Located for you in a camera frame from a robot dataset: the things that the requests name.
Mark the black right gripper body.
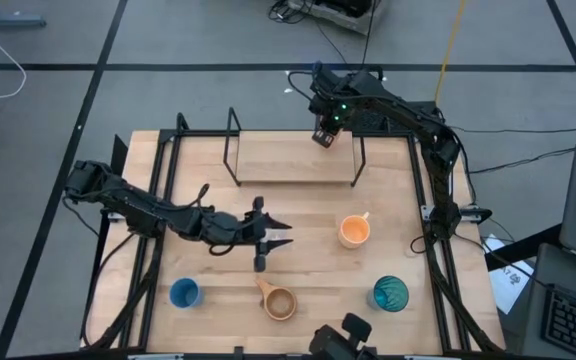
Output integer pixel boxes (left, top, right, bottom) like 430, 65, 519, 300
308, 92, 352, 136

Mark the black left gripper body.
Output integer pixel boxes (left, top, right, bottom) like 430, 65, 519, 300
198, 195, 270, 274

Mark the wooden kuksa cup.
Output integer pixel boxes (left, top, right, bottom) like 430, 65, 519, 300
253, 277, 299, 322

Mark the blue plastic cup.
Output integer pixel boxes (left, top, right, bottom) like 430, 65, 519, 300
168, 277, 205, 310

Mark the orange ceramic mug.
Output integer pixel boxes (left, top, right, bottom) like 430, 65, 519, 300
337, 211, 372, 251

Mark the teal ribbed glass tumbler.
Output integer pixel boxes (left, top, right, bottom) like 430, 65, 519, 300
367, 274, 411, 314

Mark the black rounded object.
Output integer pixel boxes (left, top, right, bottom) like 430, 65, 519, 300
308, 312, 374, 360

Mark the white paper sheet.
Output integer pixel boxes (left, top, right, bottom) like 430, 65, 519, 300
481, 233, 537, 316

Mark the grey cart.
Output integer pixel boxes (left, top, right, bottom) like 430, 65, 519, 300
520, 243, 576, 360

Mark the grey desk leg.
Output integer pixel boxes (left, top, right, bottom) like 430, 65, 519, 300
0, 0, 48, 29

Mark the black aluminium table frame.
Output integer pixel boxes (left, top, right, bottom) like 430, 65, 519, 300
80, 112, 507, 360

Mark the yellow hanging cable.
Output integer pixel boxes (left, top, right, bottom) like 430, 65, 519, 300
433, 0, 469, 107

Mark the black floor cable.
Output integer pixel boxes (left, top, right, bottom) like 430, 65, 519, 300
467, 147, 576, 175

